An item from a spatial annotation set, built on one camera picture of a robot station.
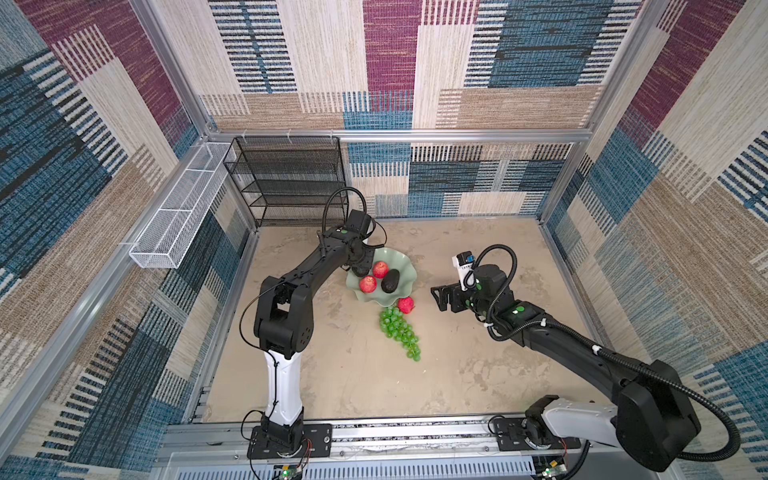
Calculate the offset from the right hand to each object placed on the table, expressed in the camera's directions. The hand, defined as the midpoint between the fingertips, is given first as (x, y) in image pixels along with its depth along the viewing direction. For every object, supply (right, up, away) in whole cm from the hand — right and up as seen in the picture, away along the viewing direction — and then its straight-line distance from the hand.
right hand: (447, 289), depth 84 cm
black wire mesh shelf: (-53, +36, +27) cm, 70 cm away
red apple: (-19, +4, +18) cm, 26 cm away
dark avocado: (-16, +1, +14) cm, 21 cm away
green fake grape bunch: (-15, -11, +5) cm, 19 cm away
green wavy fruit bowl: (-14, +7, +19) cm, 25 cm away
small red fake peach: (-11, -6, +9) cm, 15 cm away
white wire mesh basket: (-68, +13, -14) cm, 70 cm away
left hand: (-24, +10, +12) cm, 29 cm away
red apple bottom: (-23, 0, +12) cm, 26 cm away
